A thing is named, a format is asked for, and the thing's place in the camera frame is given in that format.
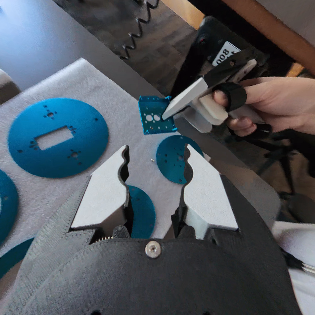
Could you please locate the black coiled cable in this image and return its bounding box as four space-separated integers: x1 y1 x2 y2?
119 0 160 61

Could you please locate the blue metal ring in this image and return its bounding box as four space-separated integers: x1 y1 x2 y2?
0 237 35 280
0 169 19 244

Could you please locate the black office chair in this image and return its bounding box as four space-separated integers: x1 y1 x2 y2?
225 128 315 222

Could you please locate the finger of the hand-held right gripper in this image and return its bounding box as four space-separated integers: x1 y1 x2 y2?
161 77 211 121

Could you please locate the large blue disc rectangular cutout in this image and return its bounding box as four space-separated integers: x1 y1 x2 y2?
7 98 109 179

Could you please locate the black cable with metal plug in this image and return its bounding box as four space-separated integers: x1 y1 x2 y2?
281 249 315 275

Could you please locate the blue square metal bracket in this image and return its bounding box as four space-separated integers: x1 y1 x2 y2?
138 95 178 135

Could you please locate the white foam frame round hole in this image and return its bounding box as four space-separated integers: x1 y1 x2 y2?
0 68 21 105

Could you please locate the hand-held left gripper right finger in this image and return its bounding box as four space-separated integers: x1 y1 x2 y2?
171 144 239 240

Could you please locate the white foam sheet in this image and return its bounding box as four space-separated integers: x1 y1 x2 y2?
0 58 212 283

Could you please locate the small blue perforated disc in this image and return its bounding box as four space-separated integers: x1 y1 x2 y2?
127 185 157 239
156 135 205 184

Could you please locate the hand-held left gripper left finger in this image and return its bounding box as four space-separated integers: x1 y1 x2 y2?
70 145 134 230

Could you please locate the person's right hand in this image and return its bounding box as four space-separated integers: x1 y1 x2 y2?
213 76 315 137

